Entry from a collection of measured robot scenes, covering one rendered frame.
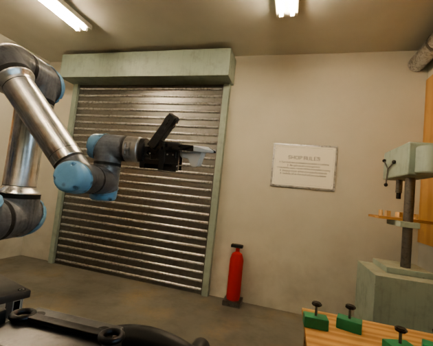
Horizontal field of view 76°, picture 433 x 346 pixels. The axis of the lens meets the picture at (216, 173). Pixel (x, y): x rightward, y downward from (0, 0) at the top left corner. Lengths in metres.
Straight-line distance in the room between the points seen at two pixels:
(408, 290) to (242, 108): 2.21
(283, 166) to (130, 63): 2.11
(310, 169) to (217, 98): 1.30
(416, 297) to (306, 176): 1.39
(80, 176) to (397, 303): 1.97
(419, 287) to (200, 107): 2.55
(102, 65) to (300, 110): 2.38
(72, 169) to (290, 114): 2.67
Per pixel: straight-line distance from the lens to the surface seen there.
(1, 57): 0.90
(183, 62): 3.31
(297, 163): 3.01
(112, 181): 0.82
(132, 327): 0.38
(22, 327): 0.29
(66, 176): 0.71
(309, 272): 3.09
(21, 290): 0.91
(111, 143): 0.83
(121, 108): 3.79
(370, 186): 3.09
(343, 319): 1.62
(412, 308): 2.23
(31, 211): 0.98
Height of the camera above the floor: 1.12
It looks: 4 degrees up
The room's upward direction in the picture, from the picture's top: 6 degrees clockwise
